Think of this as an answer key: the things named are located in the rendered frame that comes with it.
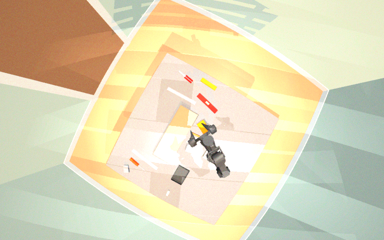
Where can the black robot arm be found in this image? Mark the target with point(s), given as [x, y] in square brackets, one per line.
[215, 156]

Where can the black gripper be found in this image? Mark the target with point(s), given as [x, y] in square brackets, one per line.
[211, 129]

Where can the yellow flat bar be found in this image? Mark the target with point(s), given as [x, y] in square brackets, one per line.
[208, 84]

